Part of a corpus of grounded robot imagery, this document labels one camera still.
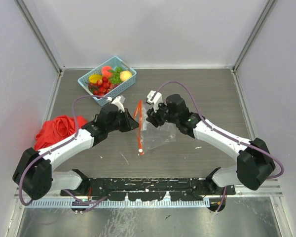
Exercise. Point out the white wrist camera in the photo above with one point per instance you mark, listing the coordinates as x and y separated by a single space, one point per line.
118 101
154 98

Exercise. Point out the red orange peach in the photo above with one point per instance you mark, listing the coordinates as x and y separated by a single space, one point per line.
107 71

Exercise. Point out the light blue plastic basket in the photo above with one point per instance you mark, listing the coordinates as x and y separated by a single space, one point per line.
109 79

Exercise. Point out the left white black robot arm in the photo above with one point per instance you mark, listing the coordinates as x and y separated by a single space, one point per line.
35 173

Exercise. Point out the green grape bunch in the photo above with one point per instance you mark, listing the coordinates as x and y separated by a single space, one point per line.
115 75

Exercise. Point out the white slotted cable duct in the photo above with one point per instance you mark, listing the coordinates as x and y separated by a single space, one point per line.
166 203

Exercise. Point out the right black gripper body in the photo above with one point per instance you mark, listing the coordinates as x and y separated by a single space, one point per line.
162 113

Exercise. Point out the clear orange zip top bag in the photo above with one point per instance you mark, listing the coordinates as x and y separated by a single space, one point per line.
148 136

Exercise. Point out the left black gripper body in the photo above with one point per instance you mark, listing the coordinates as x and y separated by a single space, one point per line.
118 124

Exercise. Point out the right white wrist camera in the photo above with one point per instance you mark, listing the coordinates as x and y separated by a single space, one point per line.
154 98

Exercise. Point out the yellow mango slice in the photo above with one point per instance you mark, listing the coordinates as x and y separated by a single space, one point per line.
94 78

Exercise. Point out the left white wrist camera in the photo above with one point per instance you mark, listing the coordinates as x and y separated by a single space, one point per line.
118 101

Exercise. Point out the yellow pear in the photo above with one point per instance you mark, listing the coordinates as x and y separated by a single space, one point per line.
125 75

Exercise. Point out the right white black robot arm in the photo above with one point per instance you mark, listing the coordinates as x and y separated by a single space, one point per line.
253 164

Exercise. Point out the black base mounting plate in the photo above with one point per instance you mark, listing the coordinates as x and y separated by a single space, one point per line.
147 189

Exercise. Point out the red crumpled cloth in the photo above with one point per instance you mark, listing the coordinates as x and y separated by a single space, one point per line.
54 131

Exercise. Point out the aluminium frame rail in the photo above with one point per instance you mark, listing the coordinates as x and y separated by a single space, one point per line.
270 188

